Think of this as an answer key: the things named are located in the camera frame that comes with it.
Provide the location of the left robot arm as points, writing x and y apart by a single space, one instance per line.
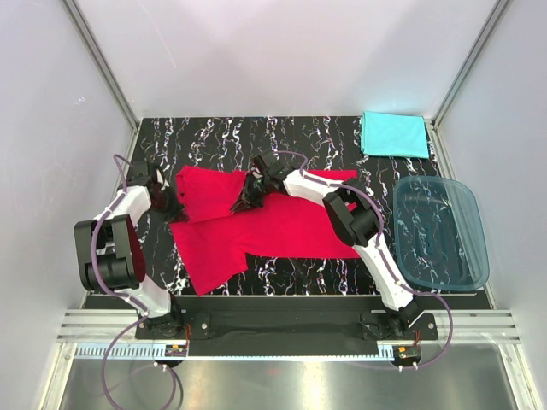
109 254

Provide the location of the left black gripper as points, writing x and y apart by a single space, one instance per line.
177 213

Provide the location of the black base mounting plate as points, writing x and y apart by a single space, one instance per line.
278 327

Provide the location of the right aluminium frame post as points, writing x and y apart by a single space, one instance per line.
493 19

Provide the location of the left aluminium frame post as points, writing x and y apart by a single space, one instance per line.
83 28

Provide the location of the red t shirt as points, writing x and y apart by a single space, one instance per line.
214 242

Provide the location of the aluminium frame post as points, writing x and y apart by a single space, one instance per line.
493 19
83 28

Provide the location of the clear blue plastic bin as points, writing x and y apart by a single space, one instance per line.
439 237

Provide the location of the folded cyan t shirt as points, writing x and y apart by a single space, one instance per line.
394 135

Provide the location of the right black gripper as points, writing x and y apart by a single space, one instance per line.
247 200

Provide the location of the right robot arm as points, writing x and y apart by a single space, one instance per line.
356 221

